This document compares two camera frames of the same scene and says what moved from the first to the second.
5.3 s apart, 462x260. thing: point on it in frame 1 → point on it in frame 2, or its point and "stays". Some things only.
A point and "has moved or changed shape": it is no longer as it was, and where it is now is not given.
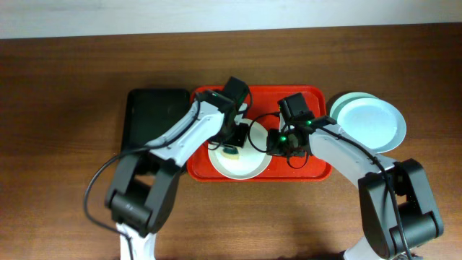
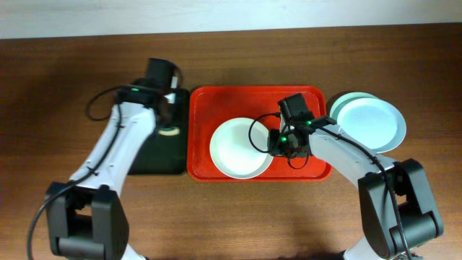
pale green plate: x=342 y=100 stays
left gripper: x=235 y=136 → x=166 y=118
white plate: x=242 y=162 stays
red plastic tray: x=263 y=105 stays
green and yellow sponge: x=230 y=153 has moved or changed shape
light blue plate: x=372 y=122 stays
